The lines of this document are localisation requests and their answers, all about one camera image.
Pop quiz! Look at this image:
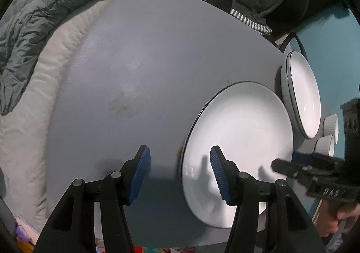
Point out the large white plate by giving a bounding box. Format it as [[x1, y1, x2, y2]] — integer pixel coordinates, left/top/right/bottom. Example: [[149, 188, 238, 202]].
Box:
[[180, 81, 295, 229]]

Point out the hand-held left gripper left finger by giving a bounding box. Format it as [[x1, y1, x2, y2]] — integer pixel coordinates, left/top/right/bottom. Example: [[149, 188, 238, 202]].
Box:
[[33, 145, 151, 253]]

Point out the grey quilted comforter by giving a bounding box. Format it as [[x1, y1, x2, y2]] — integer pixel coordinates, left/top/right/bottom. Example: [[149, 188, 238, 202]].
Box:
[[0, 0, 140, 116]]

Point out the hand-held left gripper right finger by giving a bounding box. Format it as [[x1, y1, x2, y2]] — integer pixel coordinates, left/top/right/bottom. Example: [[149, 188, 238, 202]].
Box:
[[210, 145, 327, 253]]

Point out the small white ribbed ramekin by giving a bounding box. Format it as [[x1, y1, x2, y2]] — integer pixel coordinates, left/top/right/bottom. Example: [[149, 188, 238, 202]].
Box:
[[323, 114, 339, 141], [313, 134, 336, 157]]

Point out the person's right hand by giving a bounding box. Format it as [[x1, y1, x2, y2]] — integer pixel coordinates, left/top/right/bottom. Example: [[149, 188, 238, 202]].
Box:
[[320, 201, 355, 238]]

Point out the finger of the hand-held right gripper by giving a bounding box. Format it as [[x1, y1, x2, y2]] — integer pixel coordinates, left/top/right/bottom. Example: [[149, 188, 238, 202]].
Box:
[[271, 158, 313, 186], [292, 152, 338, 170]]

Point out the white bed sheet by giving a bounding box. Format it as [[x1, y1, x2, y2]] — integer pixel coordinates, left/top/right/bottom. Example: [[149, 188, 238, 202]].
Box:
[[0, 0, 150, 239]]

